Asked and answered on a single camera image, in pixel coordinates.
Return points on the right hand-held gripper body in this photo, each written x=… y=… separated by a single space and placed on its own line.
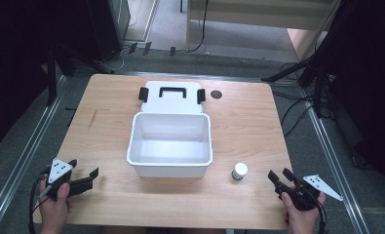
x=305 y=191

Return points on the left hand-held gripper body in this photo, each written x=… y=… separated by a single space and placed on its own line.
x=59 y=169

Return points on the small silver can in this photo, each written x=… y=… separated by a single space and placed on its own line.
x=239 y=171

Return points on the white plastic storage box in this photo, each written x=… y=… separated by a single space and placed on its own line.
x=170 y=144

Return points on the person's right hand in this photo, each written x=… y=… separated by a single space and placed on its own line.
x=300 y=219

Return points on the person's left hand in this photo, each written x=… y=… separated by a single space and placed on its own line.
x=54 y=211

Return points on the black stand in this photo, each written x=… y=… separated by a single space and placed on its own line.
x=52 y=78

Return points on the black tripod leg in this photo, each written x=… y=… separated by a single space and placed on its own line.
x=286 y=72

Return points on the black round table grommet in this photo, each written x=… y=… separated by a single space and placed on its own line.
x=216 y=94

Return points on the dark cabinet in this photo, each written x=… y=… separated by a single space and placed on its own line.
x=110 y=29

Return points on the metal floor rail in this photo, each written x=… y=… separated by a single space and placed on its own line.
x=334 y=162
x=21 y=156

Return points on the light wooden furniture frame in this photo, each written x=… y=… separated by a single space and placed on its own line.
x=261 y=13

